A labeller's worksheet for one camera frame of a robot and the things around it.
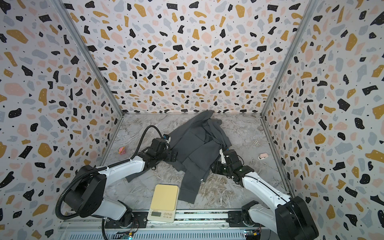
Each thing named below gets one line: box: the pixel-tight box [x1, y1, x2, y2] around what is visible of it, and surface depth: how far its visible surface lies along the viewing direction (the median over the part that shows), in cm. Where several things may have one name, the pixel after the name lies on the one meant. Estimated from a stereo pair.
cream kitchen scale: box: [147, 184, 180, 223], surface depth 78 cm
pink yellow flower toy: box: [118, 146, 127, 155], surface depth 97 cm
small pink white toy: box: [258, 152, 269, 160], surface depth 98 cm
